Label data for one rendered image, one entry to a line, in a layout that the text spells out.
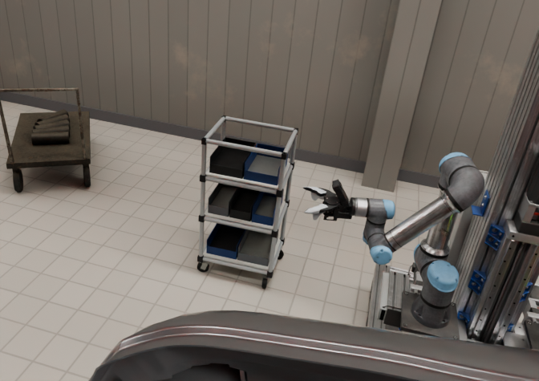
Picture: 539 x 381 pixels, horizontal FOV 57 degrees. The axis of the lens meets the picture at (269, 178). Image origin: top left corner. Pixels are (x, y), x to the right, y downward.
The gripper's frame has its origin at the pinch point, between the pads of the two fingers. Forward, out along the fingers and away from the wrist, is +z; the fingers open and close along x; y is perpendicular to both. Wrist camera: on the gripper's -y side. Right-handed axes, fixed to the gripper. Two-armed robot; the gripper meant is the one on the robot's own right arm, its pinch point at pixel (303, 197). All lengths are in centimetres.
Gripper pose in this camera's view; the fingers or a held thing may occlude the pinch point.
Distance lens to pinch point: 189.3
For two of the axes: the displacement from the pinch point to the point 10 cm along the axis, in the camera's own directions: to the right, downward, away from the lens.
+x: 0.2, -6.0, 8.0
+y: -0.9, 8.0, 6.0
